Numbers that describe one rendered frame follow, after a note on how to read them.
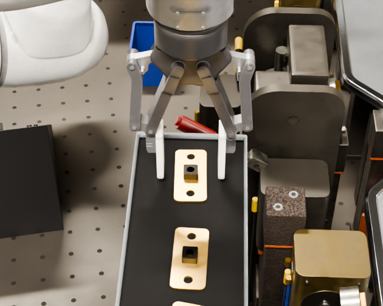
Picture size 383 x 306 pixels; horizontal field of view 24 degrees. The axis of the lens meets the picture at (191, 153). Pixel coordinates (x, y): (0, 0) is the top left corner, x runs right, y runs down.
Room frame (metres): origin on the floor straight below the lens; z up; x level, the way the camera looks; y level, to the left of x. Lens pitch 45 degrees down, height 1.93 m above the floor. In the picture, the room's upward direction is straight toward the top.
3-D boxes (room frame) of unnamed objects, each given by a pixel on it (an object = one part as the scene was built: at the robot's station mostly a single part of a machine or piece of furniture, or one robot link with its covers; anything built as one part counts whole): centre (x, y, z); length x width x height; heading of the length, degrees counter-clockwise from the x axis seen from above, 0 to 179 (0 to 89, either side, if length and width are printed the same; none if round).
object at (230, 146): (0.72, -0.05, 1.23); 0.03 x 0.01 x 0.05; 89
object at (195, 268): (0.60, 0.00, 1.17); 0.08 x 0.04 x 0.01; 176
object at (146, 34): (1.47, 0.08, 0.74); 0.11 x 0.10 x 0.09; 178
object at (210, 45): (0.72, 0.00, 1.36); 0.08 x 0.07 x 0.09; 89
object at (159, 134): (0.72, 0.04, 1.21); 0.03 x 0.01 x 0.07; 179
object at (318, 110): (0.93, -0.14, 0.94); 0.18 x 0.13 x 0.49; 178
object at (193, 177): (0.72, 0.00, 1.17); 0.08 x 0.04 x 0.01; 179
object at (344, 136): (0.97, -0.22, 0.85); 0.04 x 0.03 x 0.29; 178
